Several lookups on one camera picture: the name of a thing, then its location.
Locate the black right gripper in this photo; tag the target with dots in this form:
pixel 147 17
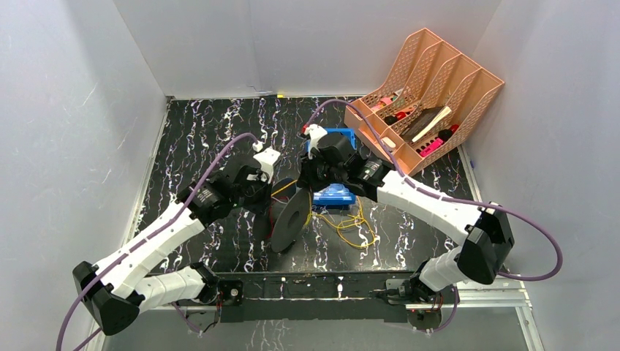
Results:
pixel 307 179

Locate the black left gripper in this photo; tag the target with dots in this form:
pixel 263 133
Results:
pixel 259 192

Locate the blue plastic bin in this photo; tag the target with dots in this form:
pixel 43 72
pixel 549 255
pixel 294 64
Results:
pixel 337 195

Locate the black cable spool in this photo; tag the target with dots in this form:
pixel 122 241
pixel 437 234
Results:
pixel 282 215

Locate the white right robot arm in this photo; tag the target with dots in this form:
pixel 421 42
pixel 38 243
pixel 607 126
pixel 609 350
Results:
pixel 482 235

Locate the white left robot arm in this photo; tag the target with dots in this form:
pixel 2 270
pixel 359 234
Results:
pixel 119 287

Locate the white correction tape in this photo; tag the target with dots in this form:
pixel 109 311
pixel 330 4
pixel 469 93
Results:
pixel 388 143

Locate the black notebook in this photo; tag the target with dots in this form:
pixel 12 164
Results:
pixel 420 123

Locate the pink marker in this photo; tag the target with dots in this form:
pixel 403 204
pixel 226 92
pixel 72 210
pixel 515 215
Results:
pixel 430 147

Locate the red black marker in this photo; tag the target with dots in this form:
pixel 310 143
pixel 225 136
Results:
pixel 445 134

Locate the peach desk file organizer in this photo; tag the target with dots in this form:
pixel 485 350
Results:
pixel 428 72

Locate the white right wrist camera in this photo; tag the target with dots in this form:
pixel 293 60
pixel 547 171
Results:
pixel 314 133

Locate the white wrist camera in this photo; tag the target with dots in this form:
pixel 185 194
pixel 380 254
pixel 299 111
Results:
pixel 268 159
pixel 314 133

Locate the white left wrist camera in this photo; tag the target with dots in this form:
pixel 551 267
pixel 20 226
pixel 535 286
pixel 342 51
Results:
pixel 268 159

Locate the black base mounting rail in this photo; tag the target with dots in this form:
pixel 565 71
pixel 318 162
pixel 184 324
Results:
pixel 338 295

